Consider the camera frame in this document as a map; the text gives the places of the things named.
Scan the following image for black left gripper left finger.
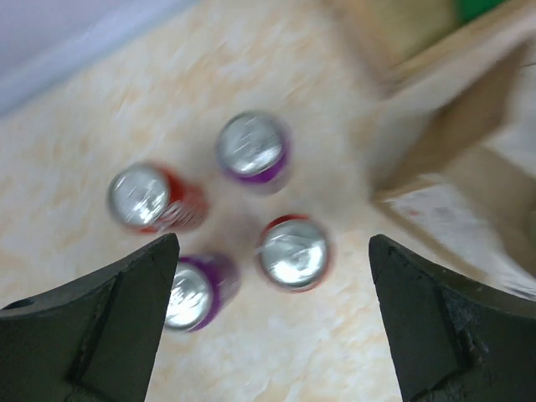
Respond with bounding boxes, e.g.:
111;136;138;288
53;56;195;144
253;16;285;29
1;234;180;401

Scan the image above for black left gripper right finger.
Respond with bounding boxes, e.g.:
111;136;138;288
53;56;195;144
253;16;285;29
368;234;535;401

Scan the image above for purple soda can front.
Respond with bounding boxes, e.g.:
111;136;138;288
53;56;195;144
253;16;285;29
164;252;241;332

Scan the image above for purple soda can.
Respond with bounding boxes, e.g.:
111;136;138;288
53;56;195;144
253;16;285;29
164;252;241;332
215;110;291;193

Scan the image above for red cola can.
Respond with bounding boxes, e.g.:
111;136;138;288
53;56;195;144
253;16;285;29
106;162;209;233

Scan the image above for red soda can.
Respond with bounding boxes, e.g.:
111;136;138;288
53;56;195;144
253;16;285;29
255;214;333;293

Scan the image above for brown canvas tote bag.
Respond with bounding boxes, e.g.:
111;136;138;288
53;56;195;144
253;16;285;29
373;45;535;300

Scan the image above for green tank top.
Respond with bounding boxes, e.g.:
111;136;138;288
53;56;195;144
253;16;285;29
453;0;505;24

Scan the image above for wooden clothes rack frame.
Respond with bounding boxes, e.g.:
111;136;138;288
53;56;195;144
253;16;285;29
324;1;535;95

